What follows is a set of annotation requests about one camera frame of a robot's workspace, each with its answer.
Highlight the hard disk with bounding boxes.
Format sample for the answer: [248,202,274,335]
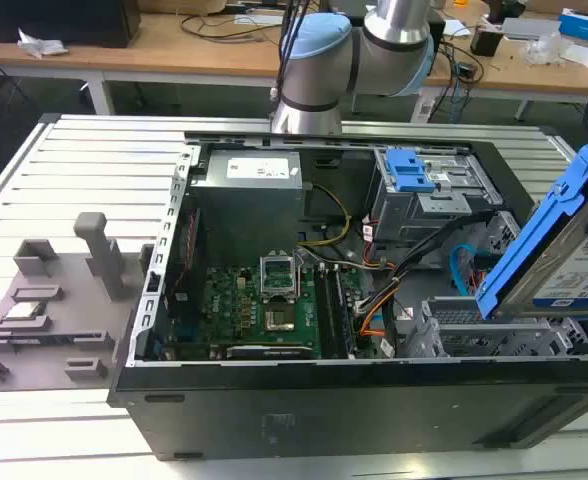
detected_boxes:
[475,132,588,321]

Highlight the grey metal disk bay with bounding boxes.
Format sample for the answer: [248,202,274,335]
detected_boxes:
[404,294,588,360]

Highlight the black RAM slot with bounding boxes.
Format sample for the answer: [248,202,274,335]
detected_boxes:
[316,265,343,359]
[332,265,359,358]

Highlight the blue cardboard box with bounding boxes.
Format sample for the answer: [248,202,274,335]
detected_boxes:
[557,11,588,39]

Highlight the clear plastic bag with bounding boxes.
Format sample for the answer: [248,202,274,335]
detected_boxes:
[523,31,575,66]

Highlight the grey flat box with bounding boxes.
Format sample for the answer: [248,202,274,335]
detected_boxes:
[500,16,563,41]

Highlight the small black brown box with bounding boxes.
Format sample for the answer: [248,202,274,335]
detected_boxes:
[469,24,506,57]

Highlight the blue plastic drive latch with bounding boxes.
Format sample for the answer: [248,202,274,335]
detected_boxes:
[385,148,436,194]

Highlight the grey metal drive cage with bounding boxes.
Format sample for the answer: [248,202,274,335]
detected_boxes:
[367,147,504,246]

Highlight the grey power supply unit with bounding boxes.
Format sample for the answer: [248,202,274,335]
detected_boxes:
[188,149,306,251]

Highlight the metal socket cover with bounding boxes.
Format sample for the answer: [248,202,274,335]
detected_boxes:
[257,247,301,303]

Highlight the CPU socket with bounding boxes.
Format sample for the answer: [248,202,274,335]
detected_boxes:
[263,304,298,334]

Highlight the black graphics card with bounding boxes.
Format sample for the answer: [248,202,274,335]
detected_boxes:
[225,341,321,360]

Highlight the green motherboard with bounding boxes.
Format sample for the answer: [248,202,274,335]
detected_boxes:
[171,259,375,360]

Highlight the wooden desk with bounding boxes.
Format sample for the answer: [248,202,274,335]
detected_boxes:
[0,9,588,117]

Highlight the black open PC case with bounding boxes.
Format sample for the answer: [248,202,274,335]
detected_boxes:
[106,130,588,462]

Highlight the white crumpled paper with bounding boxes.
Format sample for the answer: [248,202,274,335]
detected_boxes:
[16,26,70,60]

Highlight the grey parts rack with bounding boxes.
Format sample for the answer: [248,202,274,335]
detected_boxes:
[0,212,156,396]

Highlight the silver CPU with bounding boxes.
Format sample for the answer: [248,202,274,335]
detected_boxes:
[2,301,44,322]

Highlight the blue disk wire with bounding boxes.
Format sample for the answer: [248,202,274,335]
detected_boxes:
[448,241,481,297]

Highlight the black sleeved disk wire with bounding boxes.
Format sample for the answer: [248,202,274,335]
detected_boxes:
[353,208,498,316]

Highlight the yellow black power wire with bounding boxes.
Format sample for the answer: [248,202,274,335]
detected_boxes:
[296,183,353,249]

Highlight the orange wire bundle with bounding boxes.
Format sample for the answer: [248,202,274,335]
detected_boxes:
[357,299,395,342]

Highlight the black cable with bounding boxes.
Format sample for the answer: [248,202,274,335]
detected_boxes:
[179,11,286,46]

